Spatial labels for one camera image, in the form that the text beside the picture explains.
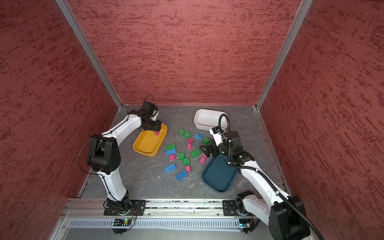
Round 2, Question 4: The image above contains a blue long brick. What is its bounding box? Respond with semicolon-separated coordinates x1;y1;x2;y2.
166;149;177;156
164;164;176;174
176;170;188;181

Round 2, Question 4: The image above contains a blue long brick bottom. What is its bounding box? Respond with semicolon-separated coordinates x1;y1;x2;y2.
176;170;188;181

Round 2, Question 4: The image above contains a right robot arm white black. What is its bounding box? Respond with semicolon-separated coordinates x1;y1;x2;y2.
200;142;311;240

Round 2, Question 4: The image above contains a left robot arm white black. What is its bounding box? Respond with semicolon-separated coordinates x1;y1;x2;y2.
87;107;161;216

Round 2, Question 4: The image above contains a teal plastic bin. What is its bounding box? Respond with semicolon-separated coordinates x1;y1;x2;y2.
202;155;238;193

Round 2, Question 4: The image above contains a yellow plastic bin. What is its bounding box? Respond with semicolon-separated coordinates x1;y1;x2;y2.
133;124;168;158

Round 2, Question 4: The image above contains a white plastic bin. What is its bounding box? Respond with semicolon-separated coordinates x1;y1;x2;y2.
194;109;226;131

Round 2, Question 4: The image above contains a right controller board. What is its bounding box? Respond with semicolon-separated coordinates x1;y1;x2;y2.
238;219;255;235

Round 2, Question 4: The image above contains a controller board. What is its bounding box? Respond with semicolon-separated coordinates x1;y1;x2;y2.
238;219;255;235
112;219;132;235

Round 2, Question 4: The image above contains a left controller board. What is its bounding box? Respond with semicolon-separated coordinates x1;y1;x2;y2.
112;219;132;235

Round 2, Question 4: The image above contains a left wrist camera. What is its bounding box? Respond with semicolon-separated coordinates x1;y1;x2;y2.
141;101;159;118

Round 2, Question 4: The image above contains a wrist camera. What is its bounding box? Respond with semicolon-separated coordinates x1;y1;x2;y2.
209;126;225;146
141;101;159;118

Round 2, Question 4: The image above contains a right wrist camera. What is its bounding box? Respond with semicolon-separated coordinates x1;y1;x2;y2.
209;126;225;146

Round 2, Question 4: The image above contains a right arm black hose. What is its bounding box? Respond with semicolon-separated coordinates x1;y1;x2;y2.
218;113;325;240

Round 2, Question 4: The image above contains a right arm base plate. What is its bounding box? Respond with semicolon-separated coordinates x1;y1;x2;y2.
222;200;252;217

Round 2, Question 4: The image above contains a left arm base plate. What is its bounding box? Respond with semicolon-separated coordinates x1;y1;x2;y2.
103;199;147;216

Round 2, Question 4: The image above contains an aluminium front rail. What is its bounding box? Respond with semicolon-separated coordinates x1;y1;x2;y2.
61;197;304;218

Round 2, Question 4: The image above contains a left corner aluminium post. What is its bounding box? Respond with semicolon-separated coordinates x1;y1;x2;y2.
56;0;123;109

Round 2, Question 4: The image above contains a corner aluminium post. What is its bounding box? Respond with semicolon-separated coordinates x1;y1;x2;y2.
256;0;313;111
56;0;123;109

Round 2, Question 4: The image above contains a right corner aluminium post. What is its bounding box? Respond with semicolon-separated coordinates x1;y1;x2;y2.
256;0;313;111

